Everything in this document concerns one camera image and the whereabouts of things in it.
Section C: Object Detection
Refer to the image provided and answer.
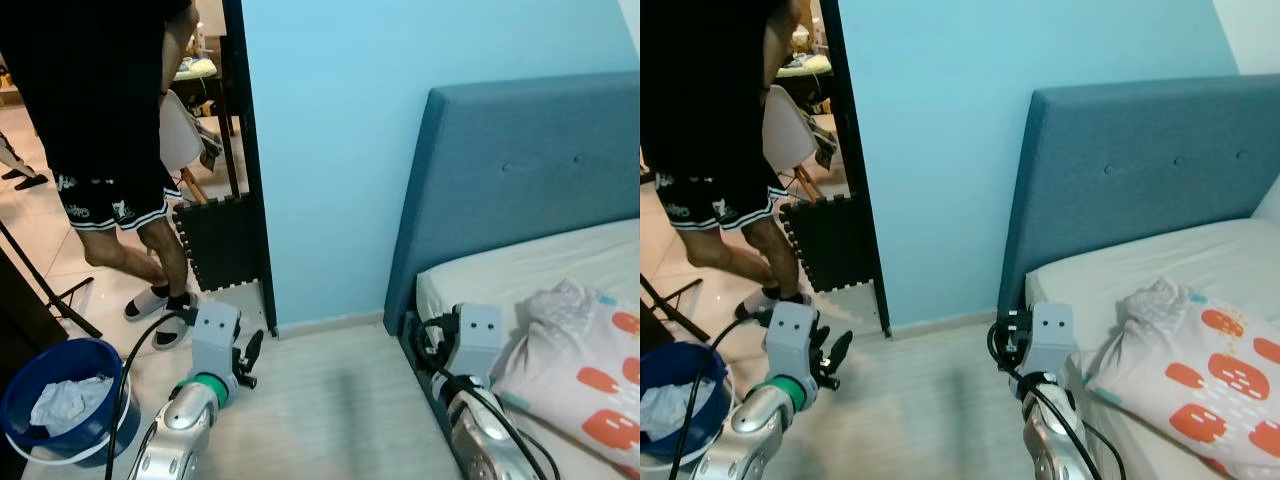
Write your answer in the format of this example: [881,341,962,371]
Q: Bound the black foam puzzle mat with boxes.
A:
[172,192,263,293]
[778,192,873,293]

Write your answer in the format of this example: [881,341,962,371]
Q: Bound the black stand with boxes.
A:
[640,275,711,351]
[0,220,103,373]

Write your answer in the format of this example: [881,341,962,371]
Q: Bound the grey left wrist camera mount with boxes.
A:
[765,302,822,381]
[190,302,242,379]

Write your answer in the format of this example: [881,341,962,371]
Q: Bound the white crumpled rubbish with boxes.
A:
[640,380,716,441]
[30,377,113,438]

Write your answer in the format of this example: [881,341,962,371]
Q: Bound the pink pillow with orange spots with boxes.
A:
[495,280,641,479]
[1085,278,1280,479]

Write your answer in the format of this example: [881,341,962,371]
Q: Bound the blue padded bed headboard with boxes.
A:
[385,72,641,336]
[997,75,1280,321]

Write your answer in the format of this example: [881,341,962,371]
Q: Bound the person in black shorts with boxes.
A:
[0,0,201,351]
[640,0,816,323]

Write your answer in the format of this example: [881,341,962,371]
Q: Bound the beige sheeted mattress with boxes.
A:
[1025,218,1280,480]
[415,220,641,480]

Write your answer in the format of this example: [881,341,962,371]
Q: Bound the dark dining table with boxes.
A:
[775,55,841,136]
[170,58,239,141]

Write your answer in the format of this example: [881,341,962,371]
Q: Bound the white chair wooden legs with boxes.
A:
[160,90,211,201]
[762,85,816,201]

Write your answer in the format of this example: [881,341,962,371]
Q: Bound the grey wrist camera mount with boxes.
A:
[190,302,242,379]
[452,303,504,381]
[765,302,822,381]
[1028,302,1074,379]

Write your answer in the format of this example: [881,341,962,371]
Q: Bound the blue plastic bucket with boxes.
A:
[0,338,131,466]
[640,342,736,469]

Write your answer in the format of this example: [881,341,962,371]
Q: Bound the black door frame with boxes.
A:
[222,0,278,336]
[818,0,893,336]

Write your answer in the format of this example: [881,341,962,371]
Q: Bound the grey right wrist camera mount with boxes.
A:
[1028,302,1074,379]
[452,303,504,381]

